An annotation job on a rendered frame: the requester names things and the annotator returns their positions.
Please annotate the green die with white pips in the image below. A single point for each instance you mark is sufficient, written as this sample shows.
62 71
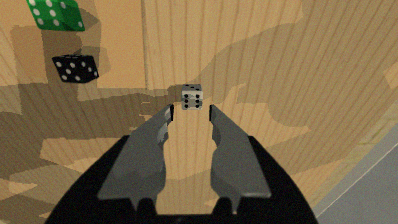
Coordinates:
59 15

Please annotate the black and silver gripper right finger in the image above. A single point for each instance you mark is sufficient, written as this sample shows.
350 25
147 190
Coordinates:
257 185

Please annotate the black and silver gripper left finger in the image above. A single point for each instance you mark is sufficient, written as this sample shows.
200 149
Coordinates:
132 169

